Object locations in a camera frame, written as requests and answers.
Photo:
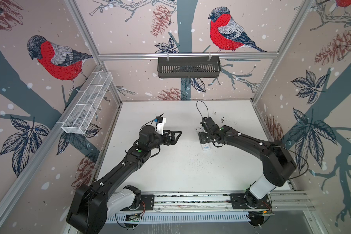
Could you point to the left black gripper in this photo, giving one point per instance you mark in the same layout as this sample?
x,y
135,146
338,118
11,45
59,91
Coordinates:
x,y
172,140

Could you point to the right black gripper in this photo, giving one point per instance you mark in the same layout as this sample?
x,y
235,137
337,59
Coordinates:
x,y
202,137

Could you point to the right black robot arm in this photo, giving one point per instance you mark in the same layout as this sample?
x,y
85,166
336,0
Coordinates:
x,y
278,165

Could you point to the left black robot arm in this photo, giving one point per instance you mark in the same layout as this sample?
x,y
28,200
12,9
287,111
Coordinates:
x,y
92,204

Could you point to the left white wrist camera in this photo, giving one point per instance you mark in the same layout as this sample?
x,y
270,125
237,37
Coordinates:
x,y
160,122

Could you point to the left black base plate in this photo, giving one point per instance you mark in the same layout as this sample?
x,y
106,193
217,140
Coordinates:
x,y
144,203

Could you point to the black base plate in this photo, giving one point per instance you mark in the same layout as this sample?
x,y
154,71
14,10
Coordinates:
x,y
241,201
144,203

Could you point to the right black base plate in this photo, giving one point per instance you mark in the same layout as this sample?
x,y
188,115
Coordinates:
x,y
241,201

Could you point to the black wall basket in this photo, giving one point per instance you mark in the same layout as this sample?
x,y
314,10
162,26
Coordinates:
x,y
188,67

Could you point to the white slotted cable duct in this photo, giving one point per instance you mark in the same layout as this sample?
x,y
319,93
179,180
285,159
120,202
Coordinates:
x,y
165,218

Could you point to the white wire mesh basket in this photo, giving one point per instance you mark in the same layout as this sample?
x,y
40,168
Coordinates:
x,y
83,112

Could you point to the aluminium front rail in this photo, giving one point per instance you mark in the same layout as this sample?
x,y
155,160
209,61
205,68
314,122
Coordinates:
x,y
282,200

